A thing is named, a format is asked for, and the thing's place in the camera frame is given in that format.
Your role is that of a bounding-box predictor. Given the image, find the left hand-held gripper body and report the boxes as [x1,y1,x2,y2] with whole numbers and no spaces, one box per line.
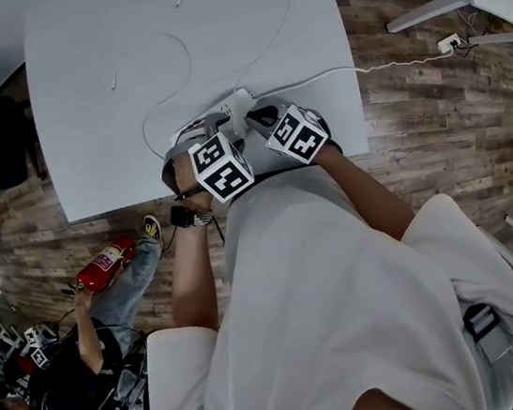
[153,110,259,212]

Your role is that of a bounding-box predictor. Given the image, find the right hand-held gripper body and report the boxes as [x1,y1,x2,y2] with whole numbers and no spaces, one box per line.
[260,98,343,172]

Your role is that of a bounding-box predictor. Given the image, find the white power strip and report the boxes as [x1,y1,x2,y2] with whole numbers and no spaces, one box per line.
[164,85,263,151]

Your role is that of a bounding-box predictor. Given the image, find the person's right forearm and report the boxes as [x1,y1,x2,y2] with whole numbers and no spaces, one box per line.
[314,133,419,252]

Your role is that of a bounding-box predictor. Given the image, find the person's left forearm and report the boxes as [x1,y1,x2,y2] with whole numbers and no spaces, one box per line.
[159,218,237,341]

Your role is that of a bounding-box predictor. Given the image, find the person's left hand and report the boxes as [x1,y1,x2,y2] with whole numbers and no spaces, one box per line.
[169,148,216,217]

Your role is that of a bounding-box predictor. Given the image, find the black watch with metal band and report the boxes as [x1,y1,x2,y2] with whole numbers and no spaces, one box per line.
[169,200,216,232]

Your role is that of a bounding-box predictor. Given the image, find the red fire extinguisher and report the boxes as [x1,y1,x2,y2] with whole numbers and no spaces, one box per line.
[70,234,143,297]

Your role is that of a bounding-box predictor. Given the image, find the white floor socket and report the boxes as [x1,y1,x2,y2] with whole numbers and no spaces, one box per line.
[434,32,461,56]

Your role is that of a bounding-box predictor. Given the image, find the person's white t-shirt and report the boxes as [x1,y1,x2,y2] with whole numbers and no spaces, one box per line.
[116,137,513,410]

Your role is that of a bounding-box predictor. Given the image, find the white power cable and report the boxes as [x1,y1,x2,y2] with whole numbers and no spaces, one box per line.
[250,50,453,105]

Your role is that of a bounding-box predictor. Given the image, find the grey strap buckle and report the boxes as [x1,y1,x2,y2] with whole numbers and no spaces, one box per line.
[460,300,513,368]

